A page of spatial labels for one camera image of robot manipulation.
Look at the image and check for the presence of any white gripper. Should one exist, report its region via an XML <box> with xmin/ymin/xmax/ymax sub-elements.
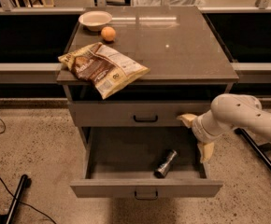
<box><xmin>177</xmin><ymin>111</ymin><xmax>233</xmax><ymax>163</ymax></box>

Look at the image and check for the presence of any silver redbull can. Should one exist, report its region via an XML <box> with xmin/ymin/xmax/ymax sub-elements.
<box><xmin>154</xmin><ymin>149</ymin><xmax>178</xmax><ymax>178</ymax></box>

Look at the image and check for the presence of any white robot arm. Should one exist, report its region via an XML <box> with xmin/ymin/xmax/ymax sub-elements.
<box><xmin>178</xmin><ymin>93</ymin><xmax>271</xmax><ymax>163</ymax></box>

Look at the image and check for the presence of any closed grey top drawer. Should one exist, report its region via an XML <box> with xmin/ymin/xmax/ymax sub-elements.
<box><xmin>68</xmin><ymin>101</ymin><xmax>210</xmax><ymax>127</ymax></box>

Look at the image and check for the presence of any grey drawer cabinet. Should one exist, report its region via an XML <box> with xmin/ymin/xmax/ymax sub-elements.
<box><xmin>56</xmin><ymin>5</ymin><xmax>239</xmax><ymax>202</ymax></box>

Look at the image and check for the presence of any open grey middle drawer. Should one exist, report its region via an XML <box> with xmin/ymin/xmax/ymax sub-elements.
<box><xmin>71</xmin><ymin>127</ymin><xmax>222</xmax><ymax>200</ymax></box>

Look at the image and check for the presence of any black stand leg right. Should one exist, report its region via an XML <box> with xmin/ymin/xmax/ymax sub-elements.
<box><xmin>235</xmin><ymin>128</ymin><xmax>271</xmax><ymax>172</ymax></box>

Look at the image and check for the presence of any black stand leg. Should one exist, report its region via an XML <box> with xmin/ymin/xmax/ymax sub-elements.
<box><xmin>5</xmin><ymin>175</ymin><xmax>31</xmax><ymax>224</ymax></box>
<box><xmin>235</xmin><ymin>128</ymin><xmax>271</xmax><ymax>172</ymax></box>

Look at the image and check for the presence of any yellow brown chip bag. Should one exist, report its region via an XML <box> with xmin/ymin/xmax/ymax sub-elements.
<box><xmin>58</xmin><ymin>42</ymin><xmax>150</xmax><ymax>99</ymax></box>

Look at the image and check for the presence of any orange fruit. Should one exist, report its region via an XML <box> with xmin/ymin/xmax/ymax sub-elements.
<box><xmin>101</xmin><ymin>27</ymin><xmax>116</xmax><ymax>42</ymax></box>

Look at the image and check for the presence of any white bowl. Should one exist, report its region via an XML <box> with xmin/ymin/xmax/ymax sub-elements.
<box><xmin>78</xmin><ymin>11</ymin><xmax>112</xmax><ymax>32</ymax></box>

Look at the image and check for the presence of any black stand leg left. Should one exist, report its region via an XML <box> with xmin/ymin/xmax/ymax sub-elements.
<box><xmin>5</xmin><ymin>175</ymin><xmax>31</xmax><ymax>224</ymax></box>

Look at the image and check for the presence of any grey metal railing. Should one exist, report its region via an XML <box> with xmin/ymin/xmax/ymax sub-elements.
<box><xmin>0</xmin><ymin>0</ymin><xmax>271</xmax><ymax>84</ymax></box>

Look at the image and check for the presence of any black floor cable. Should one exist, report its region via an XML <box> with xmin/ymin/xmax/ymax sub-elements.
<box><xmin>0</xmin><ymin>109</ymin><xmax>58</xmax><ymax>224</ymax></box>

